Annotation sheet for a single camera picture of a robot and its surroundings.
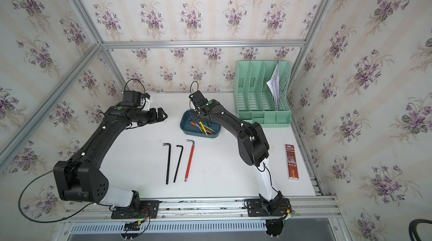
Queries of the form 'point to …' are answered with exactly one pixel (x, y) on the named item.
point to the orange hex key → (196, 125)
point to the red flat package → (291, 162)
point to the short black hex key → (179, 163)
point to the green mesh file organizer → (262, 92)
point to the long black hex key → (167, 175)
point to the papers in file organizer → (273, 83)
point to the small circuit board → (134, 226)
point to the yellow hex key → (203, 128)
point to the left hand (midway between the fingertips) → (160, 117)
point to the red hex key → (190, 158)
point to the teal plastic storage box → (198, 128)
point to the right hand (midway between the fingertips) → (199, 115)
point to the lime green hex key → (207, 127)
